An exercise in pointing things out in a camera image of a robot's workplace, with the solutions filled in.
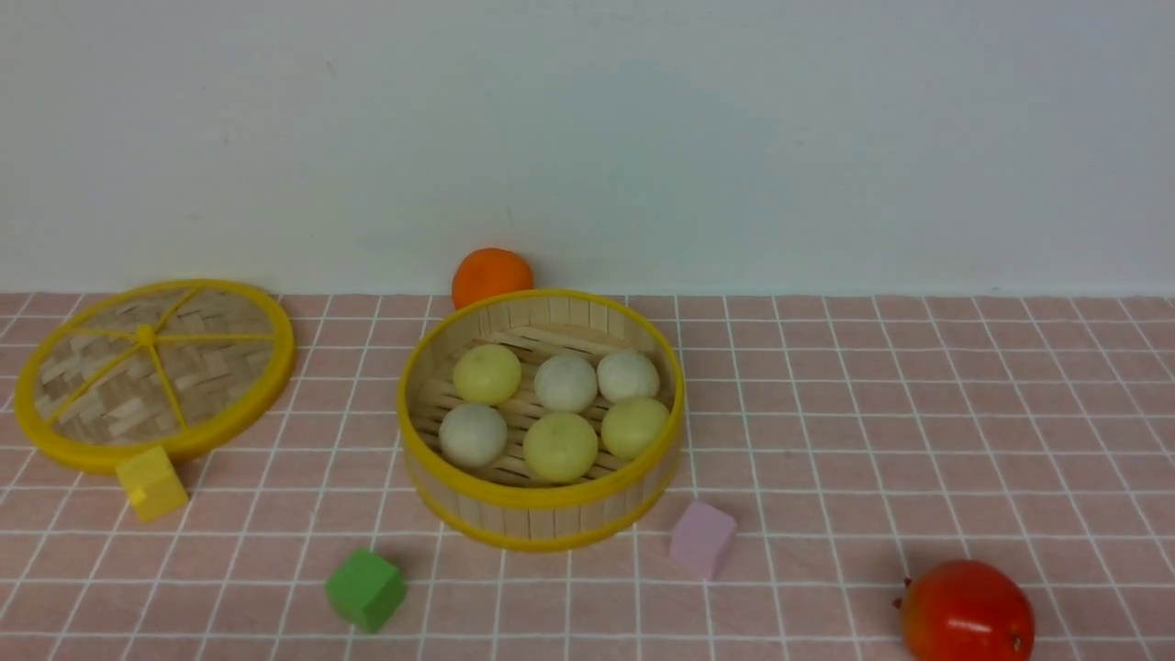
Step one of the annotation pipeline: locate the green cube block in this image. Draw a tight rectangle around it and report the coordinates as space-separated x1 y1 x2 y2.
325 548 407 634

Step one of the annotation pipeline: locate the white bun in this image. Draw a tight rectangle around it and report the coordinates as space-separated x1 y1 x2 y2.
533 355 599 413
438 402 509 470
597 351 662 403

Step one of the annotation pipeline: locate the orange fruit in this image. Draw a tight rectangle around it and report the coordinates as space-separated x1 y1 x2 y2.
450 247 533 310

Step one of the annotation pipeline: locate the yellow bun bottom edge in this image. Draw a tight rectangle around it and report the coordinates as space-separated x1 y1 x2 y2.
523 411 599 484

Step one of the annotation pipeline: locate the pink cube block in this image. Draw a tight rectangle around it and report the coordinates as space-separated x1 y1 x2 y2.
669 499 737 581

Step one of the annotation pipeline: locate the yellow cube block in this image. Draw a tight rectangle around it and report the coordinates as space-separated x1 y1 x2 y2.
115 446 189 522

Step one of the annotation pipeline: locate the bamboo steamer tray yellow rim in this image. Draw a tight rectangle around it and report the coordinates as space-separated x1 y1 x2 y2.
396 289 687 553

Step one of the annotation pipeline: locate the bamboo steamer lid yellow rim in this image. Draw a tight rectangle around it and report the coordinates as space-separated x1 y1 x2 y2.
13 279 297 474

